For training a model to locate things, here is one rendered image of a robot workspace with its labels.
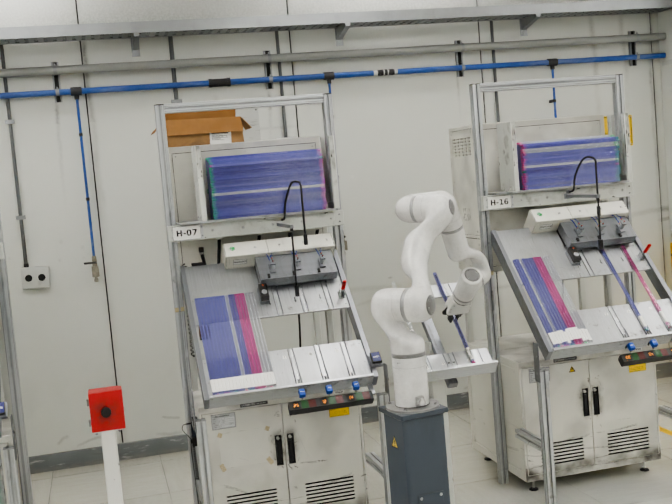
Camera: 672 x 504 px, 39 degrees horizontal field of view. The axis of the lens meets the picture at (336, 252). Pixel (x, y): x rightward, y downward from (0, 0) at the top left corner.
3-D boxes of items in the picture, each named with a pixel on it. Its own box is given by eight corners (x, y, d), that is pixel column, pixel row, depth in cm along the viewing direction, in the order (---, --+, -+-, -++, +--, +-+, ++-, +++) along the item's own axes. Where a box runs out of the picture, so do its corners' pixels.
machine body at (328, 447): (371, 523, 422) (359, 385, 417) (212, 552, 405) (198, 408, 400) (334, 481, 485) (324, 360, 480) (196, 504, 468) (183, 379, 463)
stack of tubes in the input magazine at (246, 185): (328, 208, 423) (322, 147, 421) (213, 219, 411) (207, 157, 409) (321, 208, 435) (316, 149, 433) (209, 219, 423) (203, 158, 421)
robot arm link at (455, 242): (463, 211, 379) (480, 276, 391) (435, 230, 371) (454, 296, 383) (479, 214, 372) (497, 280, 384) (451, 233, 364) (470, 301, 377)
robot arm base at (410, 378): (449, 407, 334) (445, 354, 333) (401, 417, 327) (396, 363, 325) (423, 397, 352) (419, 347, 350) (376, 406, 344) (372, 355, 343)
